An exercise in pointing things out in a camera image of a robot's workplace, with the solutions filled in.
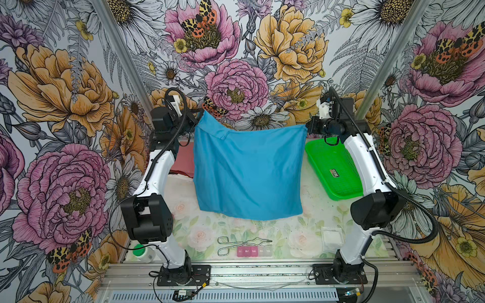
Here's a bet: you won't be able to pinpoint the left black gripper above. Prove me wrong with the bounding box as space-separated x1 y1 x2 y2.
170 105 205 136

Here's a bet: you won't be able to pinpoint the green plastic basket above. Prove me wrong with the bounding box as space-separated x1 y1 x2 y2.
305 137 363 201

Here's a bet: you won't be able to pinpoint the blue t-shirt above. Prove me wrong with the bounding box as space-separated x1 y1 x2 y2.
193 112 307 221

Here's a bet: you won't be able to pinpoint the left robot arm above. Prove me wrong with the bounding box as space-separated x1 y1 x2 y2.
120 106 193 286

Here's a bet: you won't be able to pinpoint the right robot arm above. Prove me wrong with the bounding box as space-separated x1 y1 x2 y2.
306 116 405 284

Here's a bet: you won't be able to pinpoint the folded pink t-shirt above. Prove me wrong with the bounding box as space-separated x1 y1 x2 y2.
170 143 195 178

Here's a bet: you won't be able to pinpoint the basket barcode sticker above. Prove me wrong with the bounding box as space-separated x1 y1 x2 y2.
330 169 340 178

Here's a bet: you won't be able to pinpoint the white gauze packet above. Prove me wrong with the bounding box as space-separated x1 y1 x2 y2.
321 227 344 253

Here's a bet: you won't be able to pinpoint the metal tongs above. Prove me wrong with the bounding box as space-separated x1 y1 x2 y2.
217 236 273 256

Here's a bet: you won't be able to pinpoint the green lid white jar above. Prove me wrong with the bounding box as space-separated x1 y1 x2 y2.
132 244 156 263

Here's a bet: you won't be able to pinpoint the pink pill organizer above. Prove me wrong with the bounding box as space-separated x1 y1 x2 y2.
236 246 273 258

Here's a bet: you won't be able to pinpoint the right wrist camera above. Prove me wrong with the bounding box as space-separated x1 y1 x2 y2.
317 97 334 120

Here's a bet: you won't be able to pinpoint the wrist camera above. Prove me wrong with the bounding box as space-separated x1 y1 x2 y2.
166 95 182 117
317 97 334 120

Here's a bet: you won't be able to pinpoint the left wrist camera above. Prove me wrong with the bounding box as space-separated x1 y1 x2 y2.
166 95 182 117

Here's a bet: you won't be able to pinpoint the left black cable conduit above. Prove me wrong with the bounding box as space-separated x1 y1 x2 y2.
107 88 189 253

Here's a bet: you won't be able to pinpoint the black cable conduit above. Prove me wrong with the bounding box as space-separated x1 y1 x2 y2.
107 88 189 253
327 86 440 245

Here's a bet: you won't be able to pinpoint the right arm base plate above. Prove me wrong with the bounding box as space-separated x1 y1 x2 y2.
312 264 368 285

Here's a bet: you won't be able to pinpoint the right black cable conduit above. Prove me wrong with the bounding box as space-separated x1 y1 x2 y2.
327 86 440 245

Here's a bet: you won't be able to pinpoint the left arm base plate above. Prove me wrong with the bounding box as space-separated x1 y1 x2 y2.
156 265 212 287

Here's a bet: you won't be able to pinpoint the aluminium front rail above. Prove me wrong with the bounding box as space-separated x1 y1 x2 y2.
100 258 423 290

